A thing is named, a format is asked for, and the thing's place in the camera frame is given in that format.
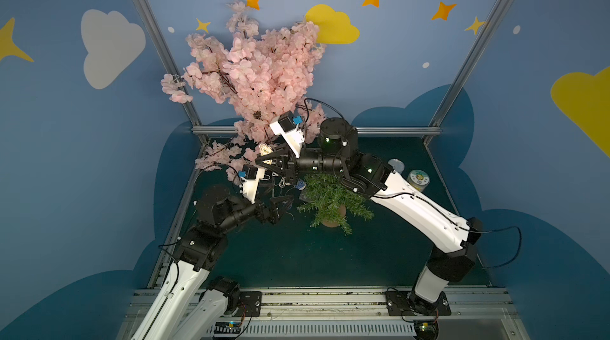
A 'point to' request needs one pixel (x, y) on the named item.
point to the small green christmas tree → (333, 202)
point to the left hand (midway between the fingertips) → (283, 187)
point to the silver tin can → (398, 165)
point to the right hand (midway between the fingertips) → (264, 156)
